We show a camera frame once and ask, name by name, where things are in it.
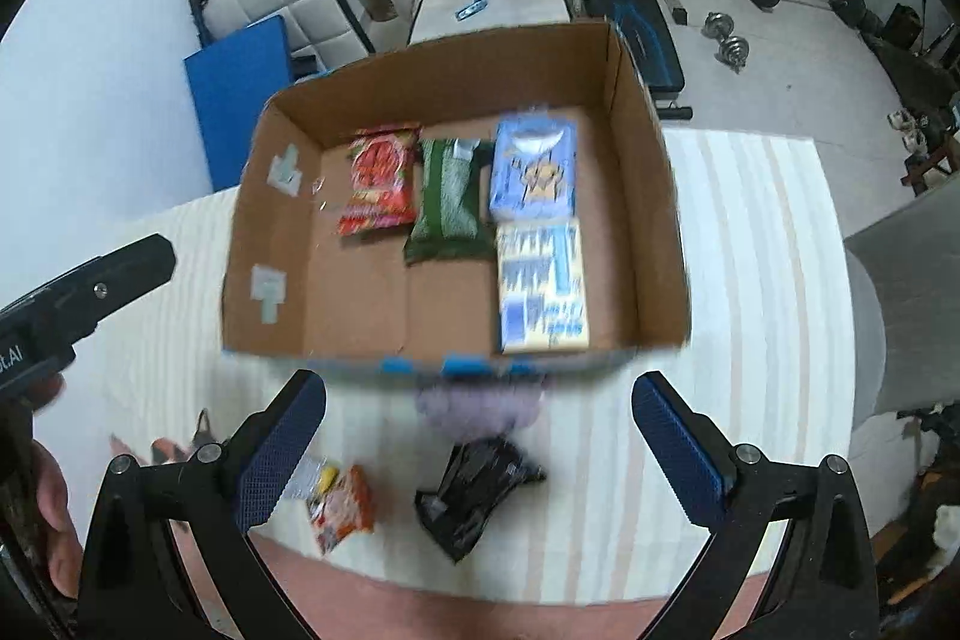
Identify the blue mat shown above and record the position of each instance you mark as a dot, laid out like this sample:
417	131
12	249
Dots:
240	100

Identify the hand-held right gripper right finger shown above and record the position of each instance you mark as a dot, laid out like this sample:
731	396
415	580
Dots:
679	452

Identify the white shoes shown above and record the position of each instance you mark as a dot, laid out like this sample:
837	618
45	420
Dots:
906	129

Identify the red snack packet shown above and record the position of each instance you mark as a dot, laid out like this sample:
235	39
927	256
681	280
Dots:
379	183

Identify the brown cardboard box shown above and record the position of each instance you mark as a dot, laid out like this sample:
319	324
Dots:
360	302

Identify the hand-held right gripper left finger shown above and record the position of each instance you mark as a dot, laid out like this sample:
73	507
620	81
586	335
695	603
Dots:
281	452

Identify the light blue snack packet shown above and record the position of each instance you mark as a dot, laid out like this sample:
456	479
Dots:
532	168

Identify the white striped tablecloth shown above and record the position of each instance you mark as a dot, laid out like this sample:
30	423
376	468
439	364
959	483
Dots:
750	310

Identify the green packet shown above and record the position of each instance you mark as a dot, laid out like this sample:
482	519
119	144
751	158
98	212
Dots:
446	197

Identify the chrome dumbbell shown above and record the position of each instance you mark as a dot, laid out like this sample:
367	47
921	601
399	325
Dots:
726	42

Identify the pale blue white pack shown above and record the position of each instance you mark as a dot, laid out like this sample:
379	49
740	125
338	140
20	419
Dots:
541	287

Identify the black plastic packet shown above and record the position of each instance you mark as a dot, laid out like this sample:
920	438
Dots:
472	497

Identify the orange snack packet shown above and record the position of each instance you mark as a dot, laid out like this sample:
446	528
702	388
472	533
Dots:
345	505

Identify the purple snack packet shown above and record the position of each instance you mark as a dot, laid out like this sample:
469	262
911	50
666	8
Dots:
480	406

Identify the black weight bench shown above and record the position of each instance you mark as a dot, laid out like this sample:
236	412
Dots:
637	10

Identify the person's left hand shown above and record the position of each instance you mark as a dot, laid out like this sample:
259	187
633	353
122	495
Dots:
60	505

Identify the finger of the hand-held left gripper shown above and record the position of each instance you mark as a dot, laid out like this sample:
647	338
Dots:
112	280

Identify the black exercise machine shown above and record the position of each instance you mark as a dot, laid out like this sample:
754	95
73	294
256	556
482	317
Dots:
919	70

